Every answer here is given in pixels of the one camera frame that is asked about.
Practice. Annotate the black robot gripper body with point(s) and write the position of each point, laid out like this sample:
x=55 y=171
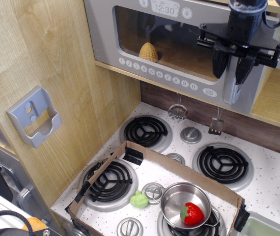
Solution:
x=240 y=35

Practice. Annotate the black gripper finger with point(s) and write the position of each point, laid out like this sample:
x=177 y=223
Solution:
x=219 y=61
x=244 y=67

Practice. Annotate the grey toy microwave door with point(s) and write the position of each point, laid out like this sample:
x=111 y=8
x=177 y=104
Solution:
x=119 y=28

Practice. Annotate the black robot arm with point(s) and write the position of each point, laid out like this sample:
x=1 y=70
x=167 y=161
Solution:
x=254 y=6

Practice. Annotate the hanging metal spatula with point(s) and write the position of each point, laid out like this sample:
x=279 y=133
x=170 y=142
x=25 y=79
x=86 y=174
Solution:
x=216 y=125

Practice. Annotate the hanging metal strainer spoon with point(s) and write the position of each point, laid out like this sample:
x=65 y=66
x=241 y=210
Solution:
x=178 y=111

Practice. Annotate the yellow toy corn cob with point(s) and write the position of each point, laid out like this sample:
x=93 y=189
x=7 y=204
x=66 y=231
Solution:
x=148 y=52

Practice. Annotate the back grey stove knob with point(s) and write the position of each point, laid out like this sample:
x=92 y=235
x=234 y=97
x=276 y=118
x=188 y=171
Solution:
x=190 y=135

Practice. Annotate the grey stove knob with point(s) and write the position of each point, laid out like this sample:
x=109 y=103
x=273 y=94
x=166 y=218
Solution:
x=129 y=227
x=154 y=192
x=190 y=135

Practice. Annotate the back right stove burner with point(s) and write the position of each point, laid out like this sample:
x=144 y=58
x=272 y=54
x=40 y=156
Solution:
x=225 y=164

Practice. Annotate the back left stove burner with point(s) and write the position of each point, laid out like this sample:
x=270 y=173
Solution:
x=148 y=131

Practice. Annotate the middle small grey knob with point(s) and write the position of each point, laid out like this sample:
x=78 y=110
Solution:
x=176 y=157

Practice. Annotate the centre grey stove knob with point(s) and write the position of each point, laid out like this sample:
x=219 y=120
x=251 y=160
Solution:
x=154 y=192

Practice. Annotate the small steel pot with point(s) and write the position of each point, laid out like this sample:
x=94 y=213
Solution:
x=174 y=198

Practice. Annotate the brown cardboard barrier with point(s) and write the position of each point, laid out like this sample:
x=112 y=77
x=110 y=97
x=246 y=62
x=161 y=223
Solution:
x=150 y=167

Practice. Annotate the red toy strawberry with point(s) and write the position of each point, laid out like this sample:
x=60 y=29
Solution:
x=191 y=214

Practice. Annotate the grey toy sink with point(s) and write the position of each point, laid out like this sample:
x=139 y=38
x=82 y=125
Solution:
x=261 y=220

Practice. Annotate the green toy vegetable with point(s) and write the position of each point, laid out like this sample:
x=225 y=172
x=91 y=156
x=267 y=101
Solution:
x=139 y=200

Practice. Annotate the front left stove burner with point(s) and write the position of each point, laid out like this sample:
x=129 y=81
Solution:
x=113 y=188

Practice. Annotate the front grey stove knob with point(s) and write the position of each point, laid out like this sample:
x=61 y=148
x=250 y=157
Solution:
x=129 y=227

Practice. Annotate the orange toy food piece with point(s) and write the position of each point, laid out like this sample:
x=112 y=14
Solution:
x=36 y=224

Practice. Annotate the grey wall phone holder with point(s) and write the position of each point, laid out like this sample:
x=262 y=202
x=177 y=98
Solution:
x=30 y=108

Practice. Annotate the grey oven door handle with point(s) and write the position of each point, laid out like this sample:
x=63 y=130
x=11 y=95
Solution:
x=24 y=201

